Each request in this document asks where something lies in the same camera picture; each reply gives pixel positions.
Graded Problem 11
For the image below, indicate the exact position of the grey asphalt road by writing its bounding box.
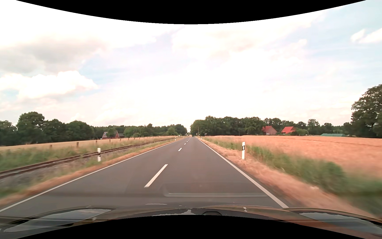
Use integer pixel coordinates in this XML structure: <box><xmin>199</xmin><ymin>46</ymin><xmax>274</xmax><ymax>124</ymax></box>
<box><xmin>0</xmin><ymin>136</ymin><xmax>291</xmax><ymax>222</ymax></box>

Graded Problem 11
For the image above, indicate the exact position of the railway track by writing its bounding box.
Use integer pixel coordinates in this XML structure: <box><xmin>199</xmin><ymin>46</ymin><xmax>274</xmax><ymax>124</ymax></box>
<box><xmin>0</xmin><ymin>138</ymin><xmax>178</xmax><ymax>184</ymax></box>

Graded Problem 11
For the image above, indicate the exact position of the dark roofed farmhouse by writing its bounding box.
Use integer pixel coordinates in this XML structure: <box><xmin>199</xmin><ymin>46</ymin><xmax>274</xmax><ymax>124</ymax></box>
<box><xmin>102</xmin><ymin>131</ymin><xmax>125</xmax><ymax>139</ymax></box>

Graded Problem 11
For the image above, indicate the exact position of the large dark green tree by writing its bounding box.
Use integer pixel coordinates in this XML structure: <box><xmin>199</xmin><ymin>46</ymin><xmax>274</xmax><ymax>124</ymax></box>
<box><xmin>350</xmin><ymin>80</ymin><xmax>382</xmax><ymax>139</ymax></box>

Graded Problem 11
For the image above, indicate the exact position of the wood of green trees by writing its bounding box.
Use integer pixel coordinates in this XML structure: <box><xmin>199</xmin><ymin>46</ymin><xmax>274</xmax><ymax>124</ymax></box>
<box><xmin>190</xmin><ymin>116</ymin><xmax>354</xmax><ymax>136</ymax></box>

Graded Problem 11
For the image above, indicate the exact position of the wood of dark trees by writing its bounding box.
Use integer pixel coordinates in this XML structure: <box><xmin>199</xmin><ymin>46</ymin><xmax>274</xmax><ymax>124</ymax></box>
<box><xmin>0</xmin><ymin>112</ymin><xmax>188</xmax><ymax>148</ymax></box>

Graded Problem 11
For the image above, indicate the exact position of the pale grain field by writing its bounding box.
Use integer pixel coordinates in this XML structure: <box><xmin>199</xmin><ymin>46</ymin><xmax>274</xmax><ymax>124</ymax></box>
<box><xmin>0</xmin><ymin>136</ymin><xmax>177</xmax><ymax>157</ymax></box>

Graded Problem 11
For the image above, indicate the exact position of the dry grass verge with track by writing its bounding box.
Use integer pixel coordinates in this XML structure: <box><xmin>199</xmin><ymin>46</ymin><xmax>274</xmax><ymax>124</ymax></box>
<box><xmin>0</xmin><ymin>137</ymin><xmax>182</xmax><ymax>214</ymax></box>

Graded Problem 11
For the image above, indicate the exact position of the car's own bonnet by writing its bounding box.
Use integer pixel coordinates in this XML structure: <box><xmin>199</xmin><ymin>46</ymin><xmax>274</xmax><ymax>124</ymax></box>
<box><xmin>0</xmin><ymin>205</ymin><xmax>382</xmax><ymax>239</ymax></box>

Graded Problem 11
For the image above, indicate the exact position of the golden grain field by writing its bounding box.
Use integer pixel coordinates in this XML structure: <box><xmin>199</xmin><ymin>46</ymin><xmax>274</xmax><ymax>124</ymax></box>
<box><xmin>205</xmin><ymin>135</ymin><xmax>382</xmax><ymax>185</ymax></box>

